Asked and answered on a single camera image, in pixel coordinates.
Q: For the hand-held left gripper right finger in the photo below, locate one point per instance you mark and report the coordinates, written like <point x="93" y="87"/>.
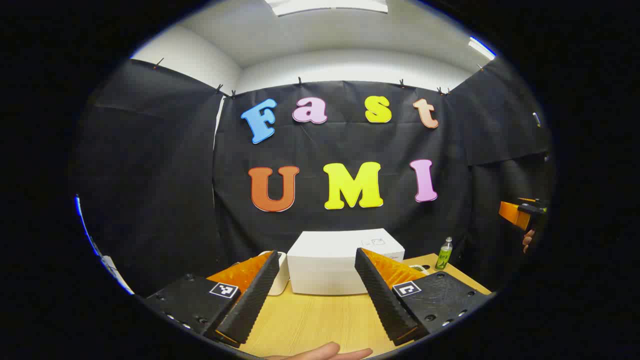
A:
<point x="385" y="305"/>

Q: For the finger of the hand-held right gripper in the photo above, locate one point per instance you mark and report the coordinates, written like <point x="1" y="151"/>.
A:
<point x="514" y="212"/>

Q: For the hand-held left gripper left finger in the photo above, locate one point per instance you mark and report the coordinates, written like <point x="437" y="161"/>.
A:
<point x="252" y="300"/>

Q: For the white microwave oven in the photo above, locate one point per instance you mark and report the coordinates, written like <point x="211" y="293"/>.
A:
<point x="325" y="260"/>

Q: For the white toaster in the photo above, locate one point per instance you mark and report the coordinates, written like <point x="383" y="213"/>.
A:
<point x="283" y="277"/>

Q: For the white divided tray with grains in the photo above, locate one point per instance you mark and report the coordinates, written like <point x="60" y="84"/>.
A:
<point x="416" y="269"/>

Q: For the green drink bottle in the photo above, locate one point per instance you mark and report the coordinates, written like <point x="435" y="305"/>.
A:
<point x="443" y="257"/>

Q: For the black backdrop cloth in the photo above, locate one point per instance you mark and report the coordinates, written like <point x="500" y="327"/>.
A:
<point x="340" y="145"/>

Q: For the narrow ceiling light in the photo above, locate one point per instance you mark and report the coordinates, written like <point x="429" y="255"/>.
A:
<point x="481" y="48"/>

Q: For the large ceiling light panel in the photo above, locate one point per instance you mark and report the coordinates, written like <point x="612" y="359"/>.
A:
<point x="325" y="5"/>

